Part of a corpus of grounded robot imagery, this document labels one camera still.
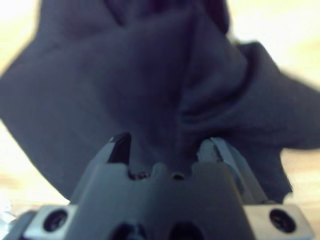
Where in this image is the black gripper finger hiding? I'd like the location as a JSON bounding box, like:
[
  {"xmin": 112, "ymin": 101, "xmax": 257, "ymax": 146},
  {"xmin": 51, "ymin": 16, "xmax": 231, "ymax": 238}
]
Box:
[
  {"xmin": 105, "ymin": 131, "xmax": 133, "ymax": 167},
  {"xmin": 196, "ymin": 137, "xmax": 266, "ymax": 206}
]

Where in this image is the black Unitree polo shirt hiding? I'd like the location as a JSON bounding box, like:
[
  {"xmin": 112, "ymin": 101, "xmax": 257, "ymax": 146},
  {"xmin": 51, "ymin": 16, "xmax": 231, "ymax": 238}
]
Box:
[{"xmin": 0, "ymin": 0, "xmax": 320, "ymax": 202}]

